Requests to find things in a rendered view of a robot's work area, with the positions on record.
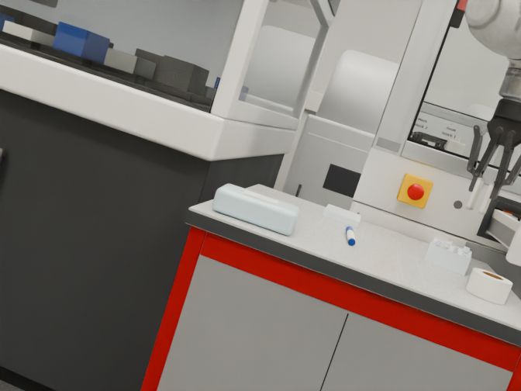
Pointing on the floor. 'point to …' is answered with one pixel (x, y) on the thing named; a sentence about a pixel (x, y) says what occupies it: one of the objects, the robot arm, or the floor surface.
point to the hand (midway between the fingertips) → (481, 196)
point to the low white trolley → (326, 313)
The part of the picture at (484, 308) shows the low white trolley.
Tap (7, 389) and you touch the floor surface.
